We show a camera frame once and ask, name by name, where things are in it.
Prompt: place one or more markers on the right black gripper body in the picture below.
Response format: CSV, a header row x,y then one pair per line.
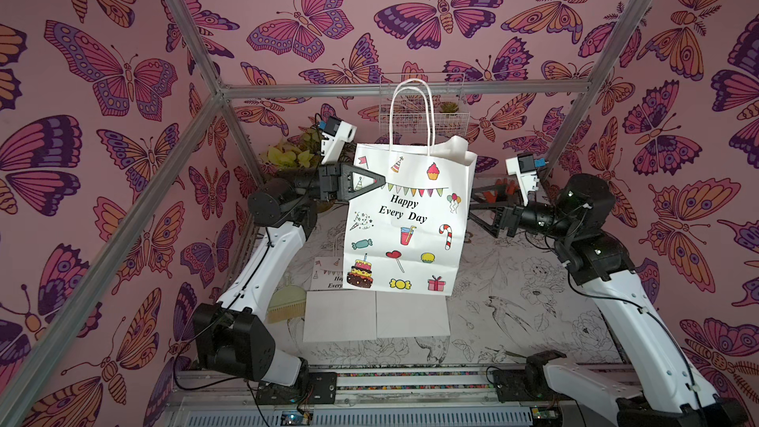
x,y
508,215

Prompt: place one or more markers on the potted green leafy plant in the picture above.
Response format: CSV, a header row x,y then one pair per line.
x,y
302,151

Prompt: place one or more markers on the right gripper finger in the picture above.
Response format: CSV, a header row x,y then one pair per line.
x,y
489,228
485,206

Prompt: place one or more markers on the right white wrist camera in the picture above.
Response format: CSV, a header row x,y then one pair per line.
x,y
524,167

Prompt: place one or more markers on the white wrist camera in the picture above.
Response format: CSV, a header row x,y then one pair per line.
x,y
524,167
335,133

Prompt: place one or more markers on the red rubber glove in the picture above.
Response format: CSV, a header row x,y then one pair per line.
x,y
503,190

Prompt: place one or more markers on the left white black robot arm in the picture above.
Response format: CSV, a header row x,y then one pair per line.
x,y
230,335

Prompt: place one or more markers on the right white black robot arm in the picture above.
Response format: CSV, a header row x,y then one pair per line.
x,y
672,391

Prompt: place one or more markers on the white wire wall basket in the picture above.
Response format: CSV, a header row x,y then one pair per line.
x,y
437,101

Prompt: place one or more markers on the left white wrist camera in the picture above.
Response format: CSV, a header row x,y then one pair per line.
x,y
335,133

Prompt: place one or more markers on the small plant in basket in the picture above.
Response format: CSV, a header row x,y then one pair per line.
x,y
449,107

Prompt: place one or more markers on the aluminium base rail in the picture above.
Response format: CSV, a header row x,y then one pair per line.
x,y
398,396

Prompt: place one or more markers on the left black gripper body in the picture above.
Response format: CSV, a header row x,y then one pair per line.
x,y
328,189

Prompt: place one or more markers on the white paper gift bag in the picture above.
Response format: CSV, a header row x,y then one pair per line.
x,y
335,314

